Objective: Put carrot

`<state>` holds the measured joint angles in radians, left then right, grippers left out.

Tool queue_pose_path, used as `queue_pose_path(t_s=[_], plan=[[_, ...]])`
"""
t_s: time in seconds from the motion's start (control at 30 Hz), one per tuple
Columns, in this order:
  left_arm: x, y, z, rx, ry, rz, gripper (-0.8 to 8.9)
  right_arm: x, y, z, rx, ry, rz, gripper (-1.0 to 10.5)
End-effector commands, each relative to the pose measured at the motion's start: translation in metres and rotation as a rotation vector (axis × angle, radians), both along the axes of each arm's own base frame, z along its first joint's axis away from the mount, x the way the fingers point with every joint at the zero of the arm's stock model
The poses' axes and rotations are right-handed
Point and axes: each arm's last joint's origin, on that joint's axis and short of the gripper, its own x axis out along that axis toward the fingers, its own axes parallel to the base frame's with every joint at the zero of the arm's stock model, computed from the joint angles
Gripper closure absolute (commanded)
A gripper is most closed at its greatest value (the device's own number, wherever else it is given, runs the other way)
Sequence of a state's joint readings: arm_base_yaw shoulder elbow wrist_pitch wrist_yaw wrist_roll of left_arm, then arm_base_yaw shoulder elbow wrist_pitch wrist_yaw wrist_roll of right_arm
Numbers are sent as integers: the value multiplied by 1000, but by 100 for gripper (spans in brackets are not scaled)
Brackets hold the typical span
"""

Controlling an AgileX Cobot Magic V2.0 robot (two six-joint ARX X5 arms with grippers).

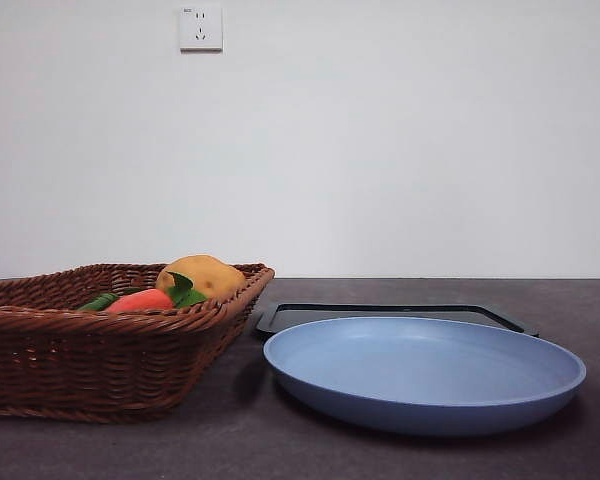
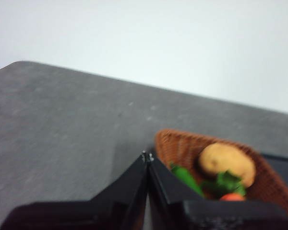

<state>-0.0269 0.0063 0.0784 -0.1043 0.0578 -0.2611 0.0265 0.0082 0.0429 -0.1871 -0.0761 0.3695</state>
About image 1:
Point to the blue round plate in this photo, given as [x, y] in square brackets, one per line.
[420, 370]

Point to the yellow-brown potato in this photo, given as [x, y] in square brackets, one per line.
[212, 275]

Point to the white wall power socket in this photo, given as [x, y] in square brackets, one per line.
[201, 27]

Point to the black rectangular tray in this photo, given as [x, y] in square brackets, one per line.
[380, 311]

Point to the brown woven wicker basket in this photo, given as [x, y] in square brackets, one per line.
[105, 360]

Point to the orange carrot with green leaves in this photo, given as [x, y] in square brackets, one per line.
[140, 301]

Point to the green chili pepper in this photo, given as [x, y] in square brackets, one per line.
[100, 302]

